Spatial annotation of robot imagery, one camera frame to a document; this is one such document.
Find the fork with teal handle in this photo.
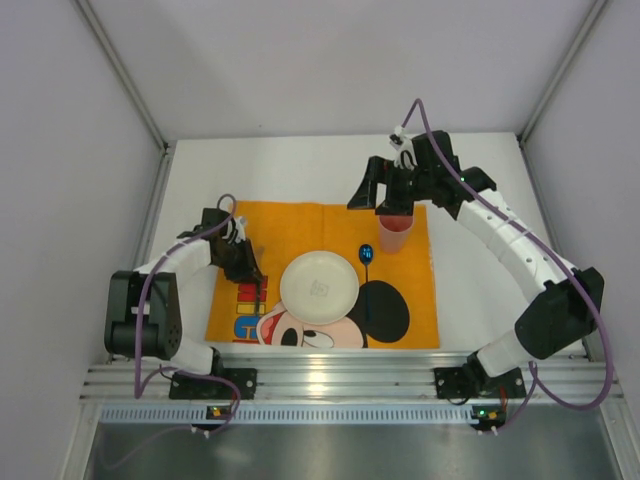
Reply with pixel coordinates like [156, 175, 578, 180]
[253, 246, 265, 317]

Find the pink plastic cup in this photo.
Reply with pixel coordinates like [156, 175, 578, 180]
[378, 215, 414, 254]

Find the blue metallic spoon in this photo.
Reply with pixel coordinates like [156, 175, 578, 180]
[358, 244, 374, 321]

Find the cream round plate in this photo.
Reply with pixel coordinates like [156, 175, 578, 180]
[279, 250, 360, 326]

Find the orange cartoon mouse towel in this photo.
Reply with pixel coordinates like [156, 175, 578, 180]
[205, 201, 440, 349]

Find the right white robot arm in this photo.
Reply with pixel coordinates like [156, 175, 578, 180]
[347, 127, 604, 378]

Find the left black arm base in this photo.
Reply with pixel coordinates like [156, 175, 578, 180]
[169, 368, 258, 400]

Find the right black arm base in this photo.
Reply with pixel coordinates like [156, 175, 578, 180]
[433, 352, 526, 405]

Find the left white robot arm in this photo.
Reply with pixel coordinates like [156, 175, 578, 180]
[104, 208, 264, 376]

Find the aluminium mounting rail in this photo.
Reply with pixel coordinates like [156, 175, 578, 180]
[80, 349, 605, 404]

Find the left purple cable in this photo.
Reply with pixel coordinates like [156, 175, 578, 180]
[97, 193, 242, 471]

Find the purple cable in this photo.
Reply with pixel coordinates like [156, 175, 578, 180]
[402, 98, 615, 436]
[97, 193, 242, 471]

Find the perforated grey cable duct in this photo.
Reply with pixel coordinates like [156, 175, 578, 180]
[100, 402, 504, 425]

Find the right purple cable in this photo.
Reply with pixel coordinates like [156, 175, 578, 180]
[402, 98, 615, 436]

